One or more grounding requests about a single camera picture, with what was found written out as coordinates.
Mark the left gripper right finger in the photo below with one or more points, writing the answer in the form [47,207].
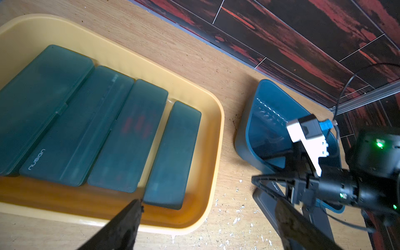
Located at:
[294,228]

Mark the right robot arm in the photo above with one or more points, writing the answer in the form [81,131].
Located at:
[371,182]

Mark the green pencil case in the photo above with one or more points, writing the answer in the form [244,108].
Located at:
[122,159]
[168,179]
[32,99]
[67,151]

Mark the teal plastic tray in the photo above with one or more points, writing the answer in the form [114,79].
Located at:
[262,138]

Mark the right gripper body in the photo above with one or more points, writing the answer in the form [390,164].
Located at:
[336,186]

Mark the dark grey pencil case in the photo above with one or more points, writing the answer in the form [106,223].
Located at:
[316,216]

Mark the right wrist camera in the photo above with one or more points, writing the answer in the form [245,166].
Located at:
[310,132]

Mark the yellow plastic tray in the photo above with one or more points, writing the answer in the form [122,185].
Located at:
[22,39]

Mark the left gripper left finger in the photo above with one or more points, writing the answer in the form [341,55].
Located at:
[120,233]

